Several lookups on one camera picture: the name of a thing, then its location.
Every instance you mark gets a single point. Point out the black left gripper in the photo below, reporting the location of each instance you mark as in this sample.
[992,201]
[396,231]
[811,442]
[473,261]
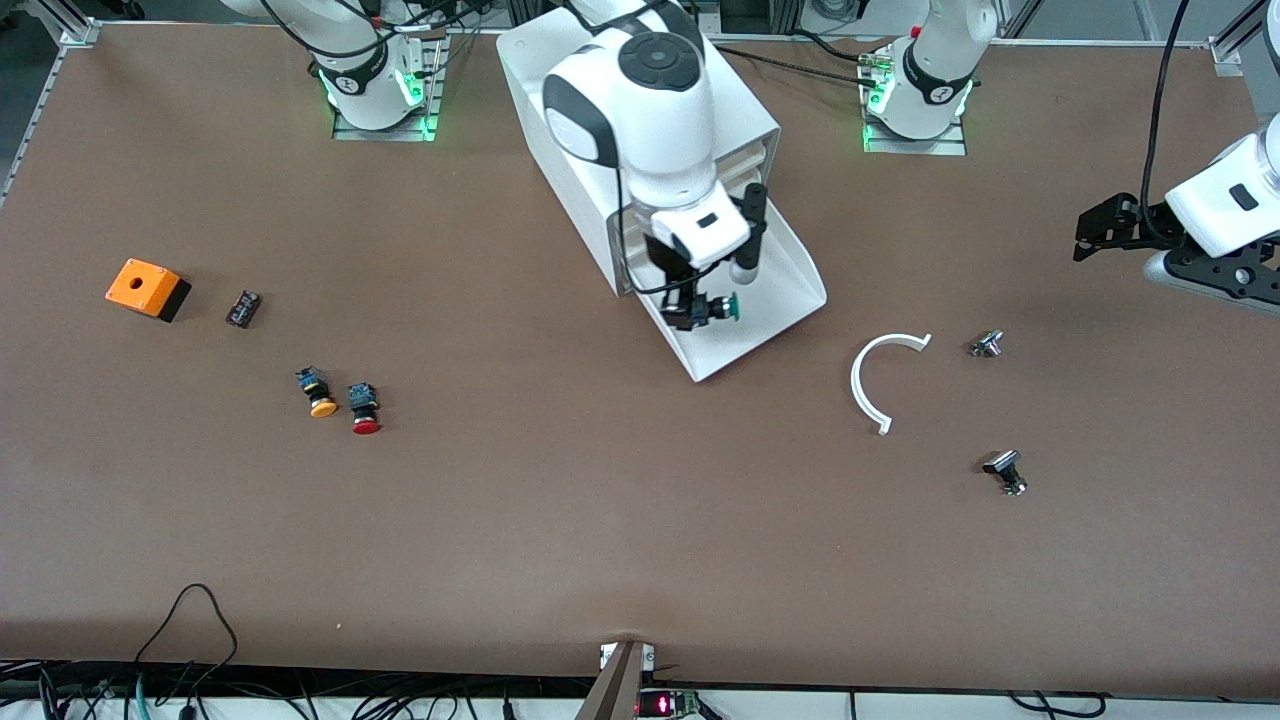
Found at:
[1146,222]

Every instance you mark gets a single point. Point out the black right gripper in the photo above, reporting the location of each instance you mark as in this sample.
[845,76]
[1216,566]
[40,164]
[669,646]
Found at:
[676,275]

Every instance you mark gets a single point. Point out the green push button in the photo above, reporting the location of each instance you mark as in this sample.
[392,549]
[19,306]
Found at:
[730,307]

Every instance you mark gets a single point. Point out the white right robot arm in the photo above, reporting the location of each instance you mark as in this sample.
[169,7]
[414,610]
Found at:
[650,130]

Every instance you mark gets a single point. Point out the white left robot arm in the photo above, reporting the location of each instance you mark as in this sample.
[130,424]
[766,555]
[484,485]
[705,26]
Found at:
[1230,190]

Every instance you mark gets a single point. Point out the white drawer cabinet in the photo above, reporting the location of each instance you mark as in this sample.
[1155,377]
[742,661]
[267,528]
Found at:
[530,100]

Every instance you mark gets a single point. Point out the red push button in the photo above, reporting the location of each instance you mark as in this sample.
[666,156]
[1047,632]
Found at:
[366,425]

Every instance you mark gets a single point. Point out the yellow push button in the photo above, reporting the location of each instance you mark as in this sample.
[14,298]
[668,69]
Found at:
[322,406]

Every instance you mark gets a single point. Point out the white curved plastic part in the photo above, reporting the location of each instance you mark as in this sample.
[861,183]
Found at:
[856,385]

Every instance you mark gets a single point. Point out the device with red display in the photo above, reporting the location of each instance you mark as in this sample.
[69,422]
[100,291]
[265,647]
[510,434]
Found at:
[665,706]

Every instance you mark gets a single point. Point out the small black contact block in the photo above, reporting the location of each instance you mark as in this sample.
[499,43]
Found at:
[244,309]

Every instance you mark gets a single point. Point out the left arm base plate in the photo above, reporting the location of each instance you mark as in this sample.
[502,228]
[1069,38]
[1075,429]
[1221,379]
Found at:
[950,147]

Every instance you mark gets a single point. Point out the aluminium frame profile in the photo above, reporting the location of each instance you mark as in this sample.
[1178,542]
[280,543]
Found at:
[1235,45]
[70,30]

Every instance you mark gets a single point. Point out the black and silver switch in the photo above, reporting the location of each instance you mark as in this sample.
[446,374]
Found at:
[1003,463]

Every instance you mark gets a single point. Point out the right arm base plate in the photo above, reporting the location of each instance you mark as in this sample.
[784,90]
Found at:
[400,133]

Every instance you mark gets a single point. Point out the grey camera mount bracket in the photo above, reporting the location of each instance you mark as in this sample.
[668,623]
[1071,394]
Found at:
[615,690]

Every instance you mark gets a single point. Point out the orange button enclosure box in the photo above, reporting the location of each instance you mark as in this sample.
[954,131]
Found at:
[140,285]

